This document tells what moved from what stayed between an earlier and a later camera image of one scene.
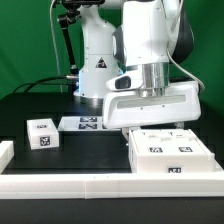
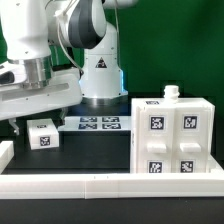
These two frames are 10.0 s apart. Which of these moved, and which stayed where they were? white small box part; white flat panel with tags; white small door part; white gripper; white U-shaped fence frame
Moved: white small door part; white gripper
Stayed: white U-shaped fence frame; white small box part; white flat panel with tags
